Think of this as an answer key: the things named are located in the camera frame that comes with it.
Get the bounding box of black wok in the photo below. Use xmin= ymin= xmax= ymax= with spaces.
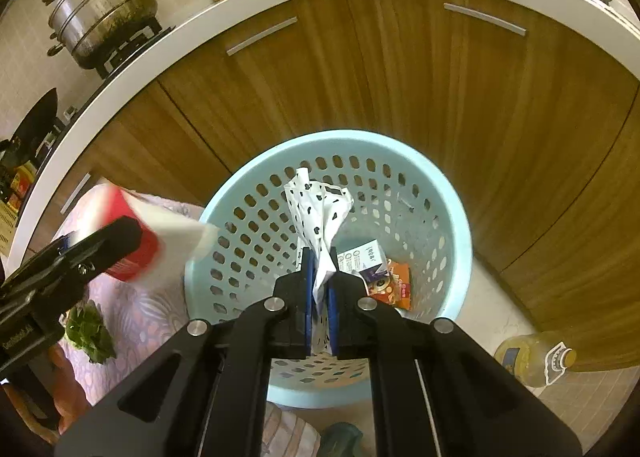
xmin=0 ymin=87 xmax=63 ymax=172

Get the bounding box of stainless steel steamer pot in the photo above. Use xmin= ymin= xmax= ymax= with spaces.
xmin=42 ymin=0 xmax=161 ymax=70

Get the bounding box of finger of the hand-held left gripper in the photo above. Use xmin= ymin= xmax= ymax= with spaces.
xmin=54 ymin=216 xmax=144 ymax=275

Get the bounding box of red paper cup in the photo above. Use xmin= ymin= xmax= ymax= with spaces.
xmin=65 ymin=182 xmax=218 ymax=283

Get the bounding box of black gas stove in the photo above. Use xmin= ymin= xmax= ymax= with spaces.
xmin=35 ymin=19 xmax=176 ymax=162

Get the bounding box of dark sauce bottle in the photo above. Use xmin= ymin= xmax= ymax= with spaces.
xmin=0 ymin=162 xmax=38 ymax=210

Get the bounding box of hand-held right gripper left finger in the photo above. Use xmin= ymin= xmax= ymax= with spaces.
xmin=52 ymin=247 xmax=317 ymax=457

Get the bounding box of person's left hand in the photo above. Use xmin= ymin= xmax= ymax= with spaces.
xmin=30 ymin=344 xmax=96 ymax=440

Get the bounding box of orange snack packet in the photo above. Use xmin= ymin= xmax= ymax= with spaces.
xmin=370 ymin=261 xmax=412 ymax=312

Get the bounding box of white polka dot bag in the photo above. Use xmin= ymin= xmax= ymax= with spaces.
xmin=284 ymin=167 xmax=356 ymax=303

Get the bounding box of striped cloth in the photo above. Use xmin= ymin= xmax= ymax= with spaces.
xmin=265 ymin=402 xmax=321 ymax=457

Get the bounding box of light blue plastic basket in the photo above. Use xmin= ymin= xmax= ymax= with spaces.
xmin=182 ymin=129 xmax=473 ymax=410

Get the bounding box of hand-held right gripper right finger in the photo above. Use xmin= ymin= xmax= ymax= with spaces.
xmin=327 ymin=271 xmax=583 ymax=457

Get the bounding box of wooden cabinet door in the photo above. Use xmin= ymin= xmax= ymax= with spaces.
xmin=157 ymin=0 xmax=381 ymax=178
xmin=500 ymin=87 xmax=640 ymax=373
xmin=30 ymin=87 xmax=236 ymax=248
xmin=345 ymin=0 xmax=640 ymax=268

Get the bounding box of large green bok choy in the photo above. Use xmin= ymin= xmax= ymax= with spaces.
xmin=64 ymin=301 xmax=117 ymax=365

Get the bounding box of white milk carton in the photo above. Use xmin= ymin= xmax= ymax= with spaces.
xmin=336 ymin=240 xmax=390 ymax=288

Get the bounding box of yellow cooking oil bottle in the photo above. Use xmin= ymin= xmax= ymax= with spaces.
xmin=494 ymin=331 xmax=577 ymax=389

